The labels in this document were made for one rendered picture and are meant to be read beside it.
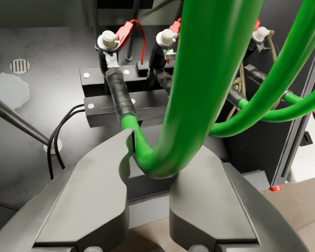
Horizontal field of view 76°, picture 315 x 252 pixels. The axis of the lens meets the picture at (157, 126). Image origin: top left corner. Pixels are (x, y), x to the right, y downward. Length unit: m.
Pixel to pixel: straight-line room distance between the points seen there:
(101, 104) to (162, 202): 0.22
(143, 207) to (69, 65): 0.42
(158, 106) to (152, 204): 0.19
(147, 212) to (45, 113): 0.34
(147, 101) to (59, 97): 0.26
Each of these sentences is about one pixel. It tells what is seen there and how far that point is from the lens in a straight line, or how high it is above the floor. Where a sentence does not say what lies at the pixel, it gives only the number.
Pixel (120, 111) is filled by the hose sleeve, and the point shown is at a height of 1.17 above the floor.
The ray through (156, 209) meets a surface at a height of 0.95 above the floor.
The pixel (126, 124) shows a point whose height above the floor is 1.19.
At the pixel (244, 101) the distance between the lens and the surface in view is 0.29.
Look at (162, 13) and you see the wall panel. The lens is 0.70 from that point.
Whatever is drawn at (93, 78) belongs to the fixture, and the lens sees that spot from 0.42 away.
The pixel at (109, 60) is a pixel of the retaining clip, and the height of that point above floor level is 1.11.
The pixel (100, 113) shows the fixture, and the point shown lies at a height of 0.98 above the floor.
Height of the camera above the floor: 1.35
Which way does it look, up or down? 69 degrees down
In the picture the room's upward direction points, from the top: 38 degrees clockwise
